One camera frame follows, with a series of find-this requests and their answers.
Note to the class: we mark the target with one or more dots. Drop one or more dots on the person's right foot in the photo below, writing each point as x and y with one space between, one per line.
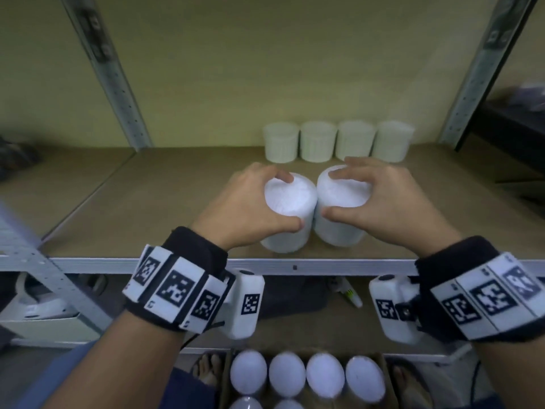
406 383

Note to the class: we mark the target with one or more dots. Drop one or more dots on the person's left hand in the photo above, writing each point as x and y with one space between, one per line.
238 208

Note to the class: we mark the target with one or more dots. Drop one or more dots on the person's left foot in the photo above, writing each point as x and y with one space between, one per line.
208 370

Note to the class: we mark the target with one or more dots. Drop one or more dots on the white green-tipped bottle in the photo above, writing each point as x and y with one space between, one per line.
351 296

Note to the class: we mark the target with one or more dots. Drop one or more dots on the brown cardboard box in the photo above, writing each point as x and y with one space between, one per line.
224 379

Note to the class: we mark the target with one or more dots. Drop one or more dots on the person's right hand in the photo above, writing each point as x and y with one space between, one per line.
400 212

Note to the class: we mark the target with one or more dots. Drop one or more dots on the person's left forearm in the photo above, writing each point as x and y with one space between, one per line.
119 370

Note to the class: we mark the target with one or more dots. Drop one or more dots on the white jars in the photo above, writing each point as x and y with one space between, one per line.
287 374

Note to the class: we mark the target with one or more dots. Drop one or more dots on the dark grey fabric bag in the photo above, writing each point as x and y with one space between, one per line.
294 298

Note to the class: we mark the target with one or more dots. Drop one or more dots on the grey metal shelf wooden boards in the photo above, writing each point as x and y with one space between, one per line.
170 200

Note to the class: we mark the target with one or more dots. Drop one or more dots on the pale beige open box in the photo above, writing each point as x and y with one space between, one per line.
51 330

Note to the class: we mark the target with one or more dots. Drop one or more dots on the person's foot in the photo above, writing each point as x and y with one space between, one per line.
406 383
208 370

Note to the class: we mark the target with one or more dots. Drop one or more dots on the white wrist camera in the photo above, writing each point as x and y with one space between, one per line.
238 327
394 330

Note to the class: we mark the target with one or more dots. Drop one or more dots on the black wristband with marker tags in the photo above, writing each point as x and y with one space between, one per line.
196 251
460 259

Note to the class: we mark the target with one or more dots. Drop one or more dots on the pile of dark packets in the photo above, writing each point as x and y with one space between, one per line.
17 159

